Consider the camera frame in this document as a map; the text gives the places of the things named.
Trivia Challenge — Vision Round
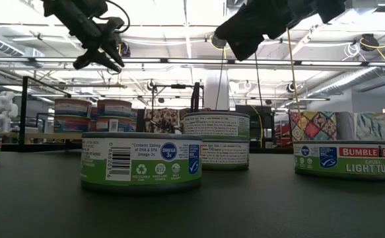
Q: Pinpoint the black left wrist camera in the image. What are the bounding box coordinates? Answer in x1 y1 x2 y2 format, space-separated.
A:
79 0 109 17

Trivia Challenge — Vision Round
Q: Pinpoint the black background rack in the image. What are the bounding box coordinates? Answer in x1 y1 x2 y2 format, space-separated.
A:
235 104 276 149

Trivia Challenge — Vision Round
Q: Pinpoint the black metal shelf frame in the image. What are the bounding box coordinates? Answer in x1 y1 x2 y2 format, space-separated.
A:
0 75 205 153

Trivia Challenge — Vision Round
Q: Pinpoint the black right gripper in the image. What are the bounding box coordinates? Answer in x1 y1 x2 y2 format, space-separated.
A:
214 0 315 62

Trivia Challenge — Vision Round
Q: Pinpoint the brown patterned cloth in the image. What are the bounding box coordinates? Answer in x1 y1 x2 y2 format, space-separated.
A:
144 107 209 134

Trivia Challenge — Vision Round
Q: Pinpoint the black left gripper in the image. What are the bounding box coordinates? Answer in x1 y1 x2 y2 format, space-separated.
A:
52 9 126 73

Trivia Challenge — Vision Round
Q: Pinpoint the teal patterned cloth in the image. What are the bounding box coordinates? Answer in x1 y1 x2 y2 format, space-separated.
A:
353 110 385 148

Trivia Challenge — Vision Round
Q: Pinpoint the black table mat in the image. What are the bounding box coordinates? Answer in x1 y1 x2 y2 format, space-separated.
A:
0 145 385 238

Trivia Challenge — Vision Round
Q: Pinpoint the thin black power cord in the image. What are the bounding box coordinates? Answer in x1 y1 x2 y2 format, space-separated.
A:
253 51 264 112

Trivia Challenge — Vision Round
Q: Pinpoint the colourful patchwork quilt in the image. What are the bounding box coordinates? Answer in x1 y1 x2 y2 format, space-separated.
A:
289 110 339 142

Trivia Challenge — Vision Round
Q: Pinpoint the plain grey cloth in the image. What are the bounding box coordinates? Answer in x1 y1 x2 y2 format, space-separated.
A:
335 111 357 142

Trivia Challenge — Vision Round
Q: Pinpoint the white robot figure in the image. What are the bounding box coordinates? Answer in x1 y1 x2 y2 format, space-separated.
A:
0 91 20 133

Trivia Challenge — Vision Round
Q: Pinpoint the silver ceiling duct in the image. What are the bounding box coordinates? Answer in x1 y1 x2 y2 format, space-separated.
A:
306 65 385 99
0 31 44 59

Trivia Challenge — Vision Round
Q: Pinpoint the black ceiling cable reel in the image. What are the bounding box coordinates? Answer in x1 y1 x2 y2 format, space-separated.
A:
210 32 228 50
359 32 380 52

